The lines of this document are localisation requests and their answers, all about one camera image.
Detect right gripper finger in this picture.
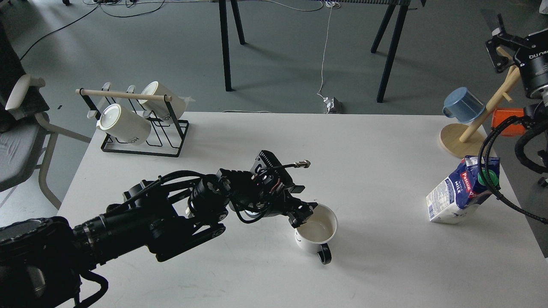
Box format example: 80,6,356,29
485,14,533,73

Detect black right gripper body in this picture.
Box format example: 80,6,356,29
513,30,548,99

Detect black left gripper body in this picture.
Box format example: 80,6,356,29
217,150,305,223

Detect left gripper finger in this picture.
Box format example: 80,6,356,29
288,201,318,228

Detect white mug with black handle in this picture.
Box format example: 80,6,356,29
294,204,337,265

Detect blue white milk carton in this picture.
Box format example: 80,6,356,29
426,155,492,224

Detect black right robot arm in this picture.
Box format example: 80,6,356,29
478,12,548,225

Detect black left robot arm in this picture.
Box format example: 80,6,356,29
0,150,317,308

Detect orange cup on tree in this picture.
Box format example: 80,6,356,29
491,108,526,137

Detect blue cup on tree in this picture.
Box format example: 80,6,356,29
442,86,485,124

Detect wooden mug tree stand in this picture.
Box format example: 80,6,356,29
439,64,521,159

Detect black table legs right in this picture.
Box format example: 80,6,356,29
370,0,411,104

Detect black table legs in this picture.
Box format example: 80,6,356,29
370,0,411,104
219,0,247,92

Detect white mug rear on rack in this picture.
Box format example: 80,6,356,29
138,81,188,125

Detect white mug on rack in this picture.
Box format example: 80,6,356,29
96,104,151,145
138,81,188,125

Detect white mug front on rack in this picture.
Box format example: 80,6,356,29
96,104,151,145

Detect black table legs left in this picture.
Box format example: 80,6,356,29
219,0,247,92

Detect grey office chair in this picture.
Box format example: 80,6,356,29
0,28,91,209

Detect black wire mug rack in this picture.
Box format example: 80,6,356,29
75,86,190,157

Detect white cable on floor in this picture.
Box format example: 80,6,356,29
240,0,343,100

